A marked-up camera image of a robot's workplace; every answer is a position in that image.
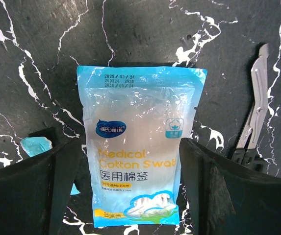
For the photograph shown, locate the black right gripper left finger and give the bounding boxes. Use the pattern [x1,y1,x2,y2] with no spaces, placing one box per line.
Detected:
[0,139,82,235]

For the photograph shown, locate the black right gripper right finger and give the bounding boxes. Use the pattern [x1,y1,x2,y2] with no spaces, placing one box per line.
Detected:
[179,138,281,235]

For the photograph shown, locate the black handled metal scissors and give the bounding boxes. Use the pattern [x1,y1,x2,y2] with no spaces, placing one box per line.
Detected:
[230,44,269,173]

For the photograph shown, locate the blue cotton swab packet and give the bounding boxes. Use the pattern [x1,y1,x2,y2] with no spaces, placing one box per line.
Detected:
[77,66,207,227]

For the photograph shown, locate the small teal sachet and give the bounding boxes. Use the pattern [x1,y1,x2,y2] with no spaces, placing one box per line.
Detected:
[20,136,79,196]

